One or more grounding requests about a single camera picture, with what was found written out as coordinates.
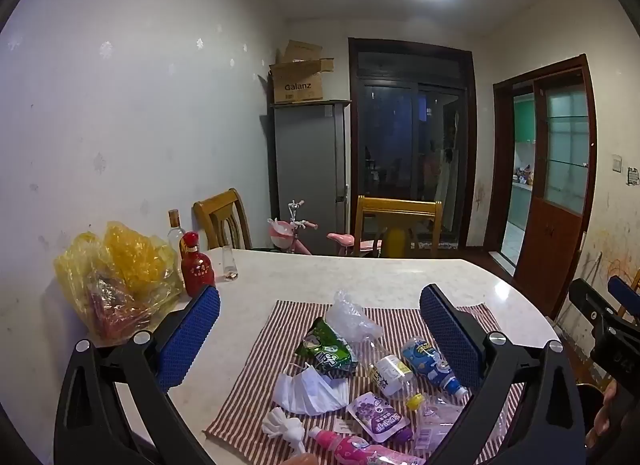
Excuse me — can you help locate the clear bottle with yellow label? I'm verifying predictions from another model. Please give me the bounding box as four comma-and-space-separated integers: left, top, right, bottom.
357, 335, 426, 411

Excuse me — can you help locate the crumpled white tissue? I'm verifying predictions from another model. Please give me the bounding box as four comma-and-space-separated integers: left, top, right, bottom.
261, 407, 308, 456

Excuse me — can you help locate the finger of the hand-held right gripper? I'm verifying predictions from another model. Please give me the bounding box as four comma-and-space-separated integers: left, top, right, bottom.
607, 275, 640, 318
568, 278, 620, 341

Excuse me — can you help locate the person's right hand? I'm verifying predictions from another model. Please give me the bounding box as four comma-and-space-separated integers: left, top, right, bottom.
585, 379, 622, 452

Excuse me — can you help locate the wooden door with glass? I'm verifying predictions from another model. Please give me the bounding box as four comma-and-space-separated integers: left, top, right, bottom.
514, 72, 598, 318

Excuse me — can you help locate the grey refrigerator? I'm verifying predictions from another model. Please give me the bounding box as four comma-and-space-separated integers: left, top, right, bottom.
272, 99, 352, 256

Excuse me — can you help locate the small cardboard box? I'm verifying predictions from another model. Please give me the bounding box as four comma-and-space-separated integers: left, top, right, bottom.
280, 40, 323, 64

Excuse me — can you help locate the pink drink bottle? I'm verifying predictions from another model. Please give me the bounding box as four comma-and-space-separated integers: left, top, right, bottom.
306, 426, 426, 465

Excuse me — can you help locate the clear plastic bag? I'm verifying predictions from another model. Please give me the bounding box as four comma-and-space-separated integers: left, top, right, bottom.
325, 289, 386, 346

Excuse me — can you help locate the pink child's bicycle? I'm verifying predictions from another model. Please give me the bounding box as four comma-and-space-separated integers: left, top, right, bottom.
266, 200, 383, 258

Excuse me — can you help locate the red liquor bottle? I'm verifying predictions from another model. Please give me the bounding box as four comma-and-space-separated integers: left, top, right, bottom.
179, 232, 216, 298

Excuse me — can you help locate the clear glass bottle gold cap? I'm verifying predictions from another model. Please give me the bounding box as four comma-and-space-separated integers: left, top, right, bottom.
166, 209, 187, 281

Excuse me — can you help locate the yellow plastic bag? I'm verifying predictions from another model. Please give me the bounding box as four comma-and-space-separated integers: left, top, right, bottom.
54, 221, 186, 346

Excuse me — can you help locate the small drinking glass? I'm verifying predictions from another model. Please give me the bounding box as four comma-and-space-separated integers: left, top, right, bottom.
221, 245, 240, 282

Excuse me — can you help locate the clear plastic bowl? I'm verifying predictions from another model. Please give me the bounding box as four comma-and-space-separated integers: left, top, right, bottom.
415, 391, 506, 461

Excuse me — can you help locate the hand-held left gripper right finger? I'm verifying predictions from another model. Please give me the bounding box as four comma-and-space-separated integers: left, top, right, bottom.
419, 283, 587, 465

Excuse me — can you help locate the green snack wrapper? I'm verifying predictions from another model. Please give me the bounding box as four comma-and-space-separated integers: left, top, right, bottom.
294, 317, 358, 380

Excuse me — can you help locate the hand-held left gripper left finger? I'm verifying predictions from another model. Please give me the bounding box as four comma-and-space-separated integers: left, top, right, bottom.
54, 284, 222, 465

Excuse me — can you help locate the large cardboard box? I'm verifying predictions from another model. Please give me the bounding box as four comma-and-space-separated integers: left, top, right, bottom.
269, 58, 335, 105

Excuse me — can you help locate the purple drink pouch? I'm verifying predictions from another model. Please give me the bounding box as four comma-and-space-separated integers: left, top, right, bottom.
346, 391, 413, 443

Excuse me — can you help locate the wooden chair with open back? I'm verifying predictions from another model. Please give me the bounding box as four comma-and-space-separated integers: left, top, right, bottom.
355, 196, 443, 260

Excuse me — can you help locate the white face mask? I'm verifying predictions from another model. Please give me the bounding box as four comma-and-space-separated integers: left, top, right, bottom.
272, 364, 351, 417

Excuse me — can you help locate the dark sliding glass door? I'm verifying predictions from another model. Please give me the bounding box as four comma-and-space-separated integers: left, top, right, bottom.
348, 38, 476, 248

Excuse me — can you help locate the wooden chair with curved slats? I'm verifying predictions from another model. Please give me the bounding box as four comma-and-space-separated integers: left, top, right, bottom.
193, 188, 253, 251

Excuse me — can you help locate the striped cloth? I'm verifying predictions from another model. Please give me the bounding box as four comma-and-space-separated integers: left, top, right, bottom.
204, 299, 531, 465

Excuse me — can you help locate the blue drink bottle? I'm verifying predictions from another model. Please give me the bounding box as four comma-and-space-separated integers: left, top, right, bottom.
401, 336, 468, 400

